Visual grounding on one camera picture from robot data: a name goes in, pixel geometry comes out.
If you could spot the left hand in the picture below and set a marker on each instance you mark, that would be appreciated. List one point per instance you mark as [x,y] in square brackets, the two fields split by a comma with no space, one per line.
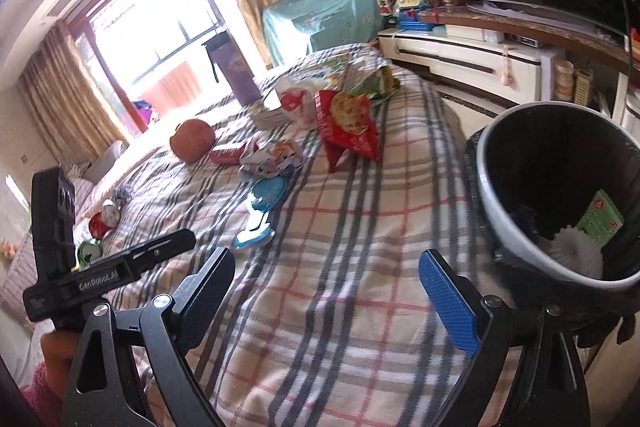
[58,349]

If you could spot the white trash bin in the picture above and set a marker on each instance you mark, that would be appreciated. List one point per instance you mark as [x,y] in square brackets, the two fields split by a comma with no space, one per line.
[539,166]

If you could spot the red cookie bag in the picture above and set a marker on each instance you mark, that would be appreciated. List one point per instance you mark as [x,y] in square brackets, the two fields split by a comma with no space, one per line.
[345,123]

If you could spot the white foam fruit net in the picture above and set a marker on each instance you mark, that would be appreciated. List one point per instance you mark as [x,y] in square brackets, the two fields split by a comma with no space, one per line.
[578,252]

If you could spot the white tv cabinet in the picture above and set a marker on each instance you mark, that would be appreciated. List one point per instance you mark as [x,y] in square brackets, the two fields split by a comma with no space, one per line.
[504,57]

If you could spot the cartoon printed wrapper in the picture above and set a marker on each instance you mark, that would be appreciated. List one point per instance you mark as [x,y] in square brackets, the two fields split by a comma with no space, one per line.
[274,158]

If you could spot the white plastic bag red print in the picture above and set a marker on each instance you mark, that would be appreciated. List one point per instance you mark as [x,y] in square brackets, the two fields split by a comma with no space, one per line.
[297,101]

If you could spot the green snack bag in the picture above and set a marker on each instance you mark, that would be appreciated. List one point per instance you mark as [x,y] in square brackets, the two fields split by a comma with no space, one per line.
[376,85]

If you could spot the green tissue pack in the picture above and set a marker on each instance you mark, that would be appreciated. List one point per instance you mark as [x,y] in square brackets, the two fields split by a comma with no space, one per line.
[602,220]

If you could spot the toy cash register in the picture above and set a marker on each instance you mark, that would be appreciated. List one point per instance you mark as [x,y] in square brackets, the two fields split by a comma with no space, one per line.
[405,14]

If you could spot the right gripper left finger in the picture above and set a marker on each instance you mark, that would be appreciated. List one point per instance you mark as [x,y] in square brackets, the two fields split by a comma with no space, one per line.
[104,388]

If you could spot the orange fruit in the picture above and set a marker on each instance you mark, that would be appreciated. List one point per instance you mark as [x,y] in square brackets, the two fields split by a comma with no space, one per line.
[192,140]

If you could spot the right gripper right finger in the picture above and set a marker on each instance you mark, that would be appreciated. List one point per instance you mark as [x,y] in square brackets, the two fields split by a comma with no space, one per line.
[548,388]

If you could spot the teal covered appliance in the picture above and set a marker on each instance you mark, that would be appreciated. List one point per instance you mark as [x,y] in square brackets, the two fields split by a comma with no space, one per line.
[296,28]

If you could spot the green can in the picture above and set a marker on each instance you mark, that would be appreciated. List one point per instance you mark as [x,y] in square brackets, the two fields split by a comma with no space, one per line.
[89,251]

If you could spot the plaid blanket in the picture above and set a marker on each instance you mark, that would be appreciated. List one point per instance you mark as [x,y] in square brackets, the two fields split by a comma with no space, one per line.
[327,325]

